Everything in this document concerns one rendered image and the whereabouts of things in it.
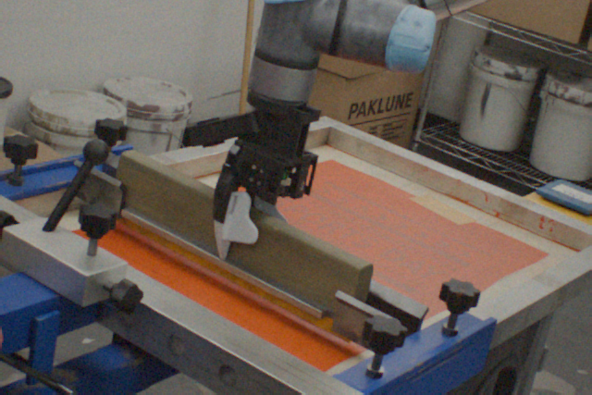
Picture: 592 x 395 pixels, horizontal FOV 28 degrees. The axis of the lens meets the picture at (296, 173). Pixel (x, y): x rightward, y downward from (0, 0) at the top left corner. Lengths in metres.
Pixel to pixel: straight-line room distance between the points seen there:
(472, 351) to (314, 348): 0.18
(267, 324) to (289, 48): 0.32
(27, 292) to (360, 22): 0.46
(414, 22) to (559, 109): 3.51
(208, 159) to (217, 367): 0.68
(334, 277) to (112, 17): 2.90
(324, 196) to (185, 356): 0.68
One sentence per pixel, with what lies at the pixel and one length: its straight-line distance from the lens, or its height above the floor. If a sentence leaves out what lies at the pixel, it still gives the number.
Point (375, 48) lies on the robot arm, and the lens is 1.34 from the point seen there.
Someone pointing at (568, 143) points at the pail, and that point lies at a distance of 4.86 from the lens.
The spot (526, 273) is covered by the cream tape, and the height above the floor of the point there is 0.96.
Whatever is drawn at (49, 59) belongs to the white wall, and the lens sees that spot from 4.05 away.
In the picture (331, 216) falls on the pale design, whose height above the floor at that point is 0.96.
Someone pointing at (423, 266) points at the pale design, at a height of 0.96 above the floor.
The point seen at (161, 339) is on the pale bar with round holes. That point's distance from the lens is 1.22.
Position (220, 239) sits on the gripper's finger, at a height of 1.03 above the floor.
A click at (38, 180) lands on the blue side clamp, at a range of 1.59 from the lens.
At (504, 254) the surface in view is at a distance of 1.79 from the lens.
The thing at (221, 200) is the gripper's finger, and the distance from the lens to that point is 1.41.
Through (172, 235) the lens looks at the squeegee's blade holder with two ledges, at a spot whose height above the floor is 0.99.
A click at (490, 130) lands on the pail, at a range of 5.01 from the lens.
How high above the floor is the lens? 1.60
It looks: 20 degrees down
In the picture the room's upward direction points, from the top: 12 degrees clockwise
